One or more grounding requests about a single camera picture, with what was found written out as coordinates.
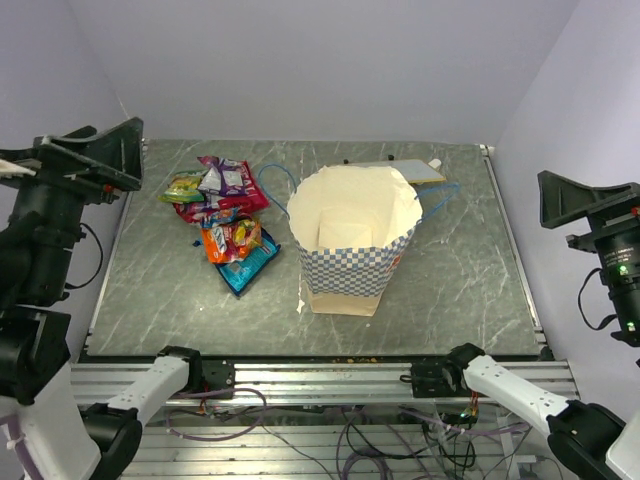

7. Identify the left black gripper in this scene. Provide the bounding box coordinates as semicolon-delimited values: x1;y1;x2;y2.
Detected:
0;111;147;293

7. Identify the red Real chips bag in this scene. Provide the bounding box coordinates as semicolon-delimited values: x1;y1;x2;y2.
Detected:
159;156;269;229

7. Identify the purple snack packet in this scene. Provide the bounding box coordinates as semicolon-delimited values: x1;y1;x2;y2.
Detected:
185;196;219;215
198;156;246;197

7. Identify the orange Fox's candy bag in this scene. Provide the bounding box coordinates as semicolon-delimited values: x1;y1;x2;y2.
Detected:
201;217;262;265

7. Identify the cable bundle under table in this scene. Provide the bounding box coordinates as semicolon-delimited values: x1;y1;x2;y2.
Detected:
164;384;531;480

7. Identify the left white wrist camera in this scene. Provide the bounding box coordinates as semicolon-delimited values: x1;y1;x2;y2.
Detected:
0;159;36;177

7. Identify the small red snack packet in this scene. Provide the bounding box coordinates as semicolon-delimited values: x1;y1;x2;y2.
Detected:
200;207;240;229

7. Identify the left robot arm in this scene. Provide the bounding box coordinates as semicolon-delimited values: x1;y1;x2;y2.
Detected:
1;117;209;479

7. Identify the blue snack packet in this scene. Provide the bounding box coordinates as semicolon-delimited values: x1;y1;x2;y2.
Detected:
211;225;280;297

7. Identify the green Fox's candy bag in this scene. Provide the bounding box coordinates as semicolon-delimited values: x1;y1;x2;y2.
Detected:
158;170;207;204

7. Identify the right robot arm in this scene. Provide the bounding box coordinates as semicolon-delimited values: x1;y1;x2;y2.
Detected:
440;170;639;479

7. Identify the aluminium frame rail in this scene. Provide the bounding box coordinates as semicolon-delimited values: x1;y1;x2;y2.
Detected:
71;361;579;405

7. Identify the small yellow-framed whiteboard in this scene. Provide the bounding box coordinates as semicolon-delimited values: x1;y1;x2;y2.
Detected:
342;159;446;185

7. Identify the blue checkered paper bag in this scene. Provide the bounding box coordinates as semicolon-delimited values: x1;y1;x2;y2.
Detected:
257;162;461;319

